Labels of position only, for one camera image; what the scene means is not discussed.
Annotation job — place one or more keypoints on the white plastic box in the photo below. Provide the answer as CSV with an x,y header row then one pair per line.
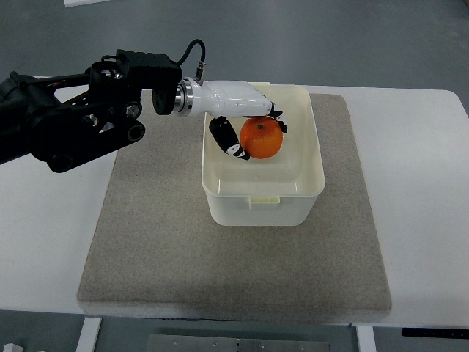
x,y
276,191

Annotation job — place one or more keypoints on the white table leg right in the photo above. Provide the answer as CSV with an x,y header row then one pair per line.
x,y
366,340

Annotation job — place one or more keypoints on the grey felt mat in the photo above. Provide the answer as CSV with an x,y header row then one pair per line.
x,y
157,253

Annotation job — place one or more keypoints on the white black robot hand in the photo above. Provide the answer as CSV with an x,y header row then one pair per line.
x,y
230,103

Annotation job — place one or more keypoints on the black table control panel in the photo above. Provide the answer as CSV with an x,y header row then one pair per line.
x,y
458,334

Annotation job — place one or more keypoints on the orange fruit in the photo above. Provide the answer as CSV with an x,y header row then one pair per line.
x,y
261,137

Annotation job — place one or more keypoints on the white object top edge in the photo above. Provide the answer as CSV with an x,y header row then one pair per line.
x,y
75,3

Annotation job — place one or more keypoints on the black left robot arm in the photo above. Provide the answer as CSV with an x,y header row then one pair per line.
x,y
68,121

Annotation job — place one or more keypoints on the white table leg left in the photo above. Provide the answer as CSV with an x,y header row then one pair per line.
x,y
89,334

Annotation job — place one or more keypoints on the small white floor object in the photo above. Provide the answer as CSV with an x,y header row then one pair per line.
x,y
11,347

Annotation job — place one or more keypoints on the white table leg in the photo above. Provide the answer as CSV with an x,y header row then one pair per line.
x,y
366,340
89,334

